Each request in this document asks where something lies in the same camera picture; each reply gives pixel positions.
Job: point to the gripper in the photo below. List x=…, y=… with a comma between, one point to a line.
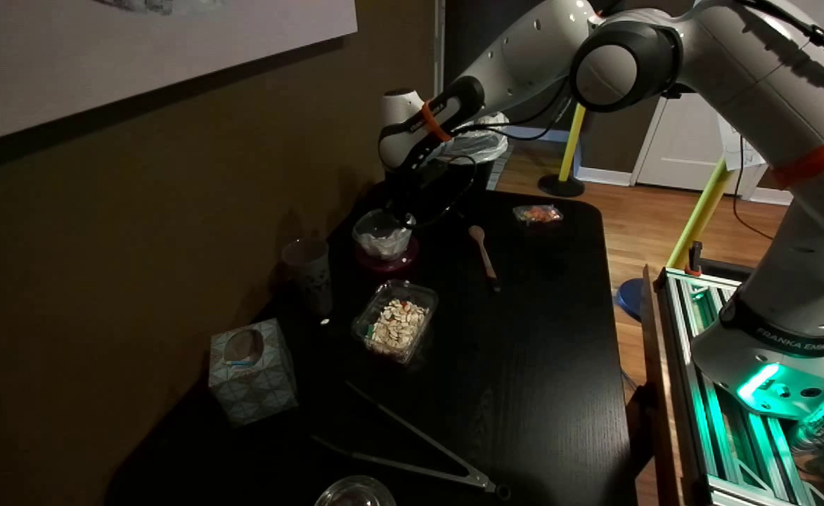
x=413, y=184

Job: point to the round maroon lunchbox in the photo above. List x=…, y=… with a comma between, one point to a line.
x=388, y=264

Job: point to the white crumpled tissue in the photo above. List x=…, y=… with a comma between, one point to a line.
x=382, y=235

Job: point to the bin with plastic bag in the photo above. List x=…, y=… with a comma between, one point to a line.
x=479, y=144

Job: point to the yellow pole blue base stand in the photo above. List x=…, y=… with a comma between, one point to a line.
x=697, y=218

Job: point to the grey plastic cup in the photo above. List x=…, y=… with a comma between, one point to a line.
x=310, y=277

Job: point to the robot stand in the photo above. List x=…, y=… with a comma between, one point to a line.
x=714, y=422

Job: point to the glass bowl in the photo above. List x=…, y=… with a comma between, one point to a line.
x=354, y=493

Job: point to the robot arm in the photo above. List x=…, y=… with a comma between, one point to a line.
x=749, y=77

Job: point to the black clamp with orange tip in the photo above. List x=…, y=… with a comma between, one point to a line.
x=695, y=256

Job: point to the metal tongs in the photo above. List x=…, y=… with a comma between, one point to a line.
x=426, y=439

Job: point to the clear packet of candy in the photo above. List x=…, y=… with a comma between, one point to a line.
x=538, y=213

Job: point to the white door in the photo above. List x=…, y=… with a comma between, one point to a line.
x=686, y=147

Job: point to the yellow pole black base stand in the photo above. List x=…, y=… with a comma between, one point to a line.
x=571, y=151

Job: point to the wooden spoon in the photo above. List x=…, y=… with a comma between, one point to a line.
x=484, y=256

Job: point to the white wall board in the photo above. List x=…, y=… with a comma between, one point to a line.
x=138, y=49

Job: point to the patterned tissue box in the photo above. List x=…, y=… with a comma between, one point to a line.
x=257, y=383

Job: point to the clear container of nuts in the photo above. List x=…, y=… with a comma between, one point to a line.
x=398, y=325

